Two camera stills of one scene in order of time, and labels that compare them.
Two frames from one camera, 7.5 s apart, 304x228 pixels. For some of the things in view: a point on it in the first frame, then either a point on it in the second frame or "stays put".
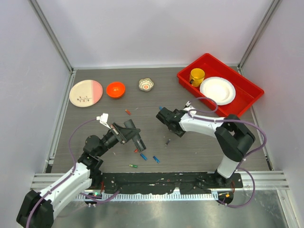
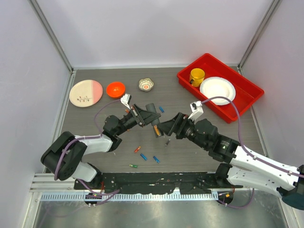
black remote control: (139, 143) → (150, 107)
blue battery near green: (144, 156) stays put
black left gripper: (124, 133) → (144, 117)
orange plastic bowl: (116, 90) stays put
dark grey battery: (167, 141) stays put
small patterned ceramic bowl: (146, 84) stays put
